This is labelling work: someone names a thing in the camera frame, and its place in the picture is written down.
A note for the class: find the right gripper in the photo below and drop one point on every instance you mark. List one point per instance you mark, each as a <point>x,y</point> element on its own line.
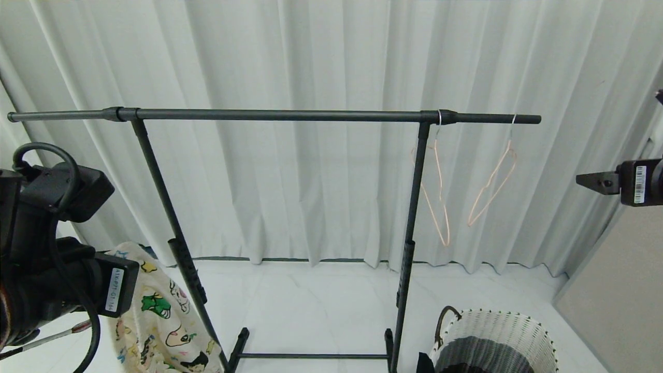
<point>627,184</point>

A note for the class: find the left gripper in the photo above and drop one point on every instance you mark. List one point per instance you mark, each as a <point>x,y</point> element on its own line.
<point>116,290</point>

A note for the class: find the cream printed garment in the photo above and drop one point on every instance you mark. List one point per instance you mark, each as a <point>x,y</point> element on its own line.
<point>155,331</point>

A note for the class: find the pink clothes hanger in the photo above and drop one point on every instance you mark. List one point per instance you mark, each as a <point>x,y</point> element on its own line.
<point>440,186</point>
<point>494,178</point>

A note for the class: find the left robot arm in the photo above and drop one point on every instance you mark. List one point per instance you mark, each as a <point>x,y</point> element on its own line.
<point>20,290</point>

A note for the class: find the white laundry basket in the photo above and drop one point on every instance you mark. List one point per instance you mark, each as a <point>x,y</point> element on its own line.
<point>497,331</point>

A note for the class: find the black clothes rack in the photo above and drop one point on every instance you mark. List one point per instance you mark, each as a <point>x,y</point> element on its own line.
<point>285,114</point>

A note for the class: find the black garment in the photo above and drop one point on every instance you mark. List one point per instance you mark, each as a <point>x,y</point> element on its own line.
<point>424,365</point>

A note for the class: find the white curtain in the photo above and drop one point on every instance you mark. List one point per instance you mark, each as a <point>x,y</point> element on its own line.
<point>311,62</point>

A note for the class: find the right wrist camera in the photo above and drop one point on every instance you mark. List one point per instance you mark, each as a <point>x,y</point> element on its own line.
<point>659,98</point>

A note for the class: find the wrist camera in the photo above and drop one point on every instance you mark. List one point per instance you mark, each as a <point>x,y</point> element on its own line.
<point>659,98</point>
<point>77,191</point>

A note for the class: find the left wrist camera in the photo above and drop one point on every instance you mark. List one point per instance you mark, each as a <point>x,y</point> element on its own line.
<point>77,191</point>

